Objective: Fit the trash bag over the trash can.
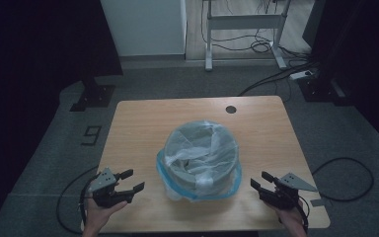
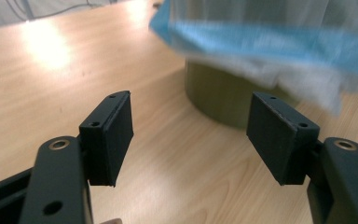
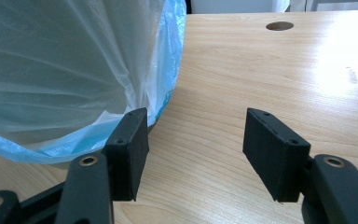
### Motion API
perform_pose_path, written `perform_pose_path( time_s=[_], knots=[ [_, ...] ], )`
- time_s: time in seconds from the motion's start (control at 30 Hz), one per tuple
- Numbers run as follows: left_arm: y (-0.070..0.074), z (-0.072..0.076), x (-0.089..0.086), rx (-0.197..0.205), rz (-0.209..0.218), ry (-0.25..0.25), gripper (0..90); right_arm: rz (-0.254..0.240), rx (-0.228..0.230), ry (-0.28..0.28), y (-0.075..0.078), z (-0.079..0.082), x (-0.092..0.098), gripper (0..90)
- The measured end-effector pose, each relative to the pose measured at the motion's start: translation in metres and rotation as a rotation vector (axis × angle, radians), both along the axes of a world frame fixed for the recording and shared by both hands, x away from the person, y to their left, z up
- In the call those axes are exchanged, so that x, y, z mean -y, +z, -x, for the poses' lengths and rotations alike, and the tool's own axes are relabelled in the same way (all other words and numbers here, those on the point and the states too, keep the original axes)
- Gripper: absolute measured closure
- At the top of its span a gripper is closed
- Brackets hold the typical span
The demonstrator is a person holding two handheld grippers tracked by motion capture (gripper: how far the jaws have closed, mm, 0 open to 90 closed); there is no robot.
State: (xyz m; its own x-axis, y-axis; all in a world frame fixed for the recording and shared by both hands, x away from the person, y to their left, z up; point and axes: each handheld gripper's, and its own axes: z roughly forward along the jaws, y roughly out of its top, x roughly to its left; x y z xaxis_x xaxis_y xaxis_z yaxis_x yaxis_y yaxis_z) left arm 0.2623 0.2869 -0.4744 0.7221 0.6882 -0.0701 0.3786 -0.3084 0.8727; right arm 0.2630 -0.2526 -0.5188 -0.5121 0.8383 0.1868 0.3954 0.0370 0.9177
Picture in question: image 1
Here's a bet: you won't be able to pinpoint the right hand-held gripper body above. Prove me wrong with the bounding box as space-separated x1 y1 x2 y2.
259 172 319 211

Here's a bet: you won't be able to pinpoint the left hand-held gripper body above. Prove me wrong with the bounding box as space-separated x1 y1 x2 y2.
87 167 134 209

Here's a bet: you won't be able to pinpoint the green ribbed plastic bin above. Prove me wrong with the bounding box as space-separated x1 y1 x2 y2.
162 119 240 199

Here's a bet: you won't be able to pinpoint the white blue-edged plastic bag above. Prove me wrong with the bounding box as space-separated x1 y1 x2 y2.
155 119 244 203

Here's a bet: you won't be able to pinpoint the person's left hand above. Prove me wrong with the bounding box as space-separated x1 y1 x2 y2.
84 197 128 230

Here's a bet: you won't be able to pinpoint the person's right hand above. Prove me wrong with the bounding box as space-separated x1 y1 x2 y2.
274 200 306 230

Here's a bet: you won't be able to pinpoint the grey tape piece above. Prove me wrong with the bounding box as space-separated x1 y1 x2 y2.
310 197 327 208

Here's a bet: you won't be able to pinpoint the black stand base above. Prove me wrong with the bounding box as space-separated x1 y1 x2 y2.
296 76 353 107
69 76 116 113

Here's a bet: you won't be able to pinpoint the white power strip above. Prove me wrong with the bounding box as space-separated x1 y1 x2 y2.
289 69 314 81

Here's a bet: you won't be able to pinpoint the white partition panel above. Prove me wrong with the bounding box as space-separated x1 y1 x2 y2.
99 0 188 57

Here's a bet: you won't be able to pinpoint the black curtain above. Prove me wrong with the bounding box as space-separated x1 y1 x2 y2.
0 0 124 113
302 0 379 156

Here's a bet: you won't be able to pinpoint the white-framed desk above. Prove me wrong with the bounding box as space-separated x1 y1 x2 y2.
202 0 292 72

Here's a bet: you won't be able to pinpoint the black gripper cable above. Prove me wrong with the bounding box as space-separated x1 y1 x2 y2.
297 196 311 235
56 165 99 236

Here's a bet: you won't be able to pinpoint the black floor cable loop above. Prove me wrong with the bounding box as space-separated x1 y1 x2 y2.
311 157 375 203

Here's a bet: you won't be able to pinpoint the thick black floor cables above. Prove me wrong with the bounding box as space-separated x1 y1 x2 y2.
237 60 317 98

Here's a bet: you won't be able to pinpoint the black cable tangle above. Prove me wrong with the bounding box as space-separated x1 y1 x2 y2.
200 0 312 55

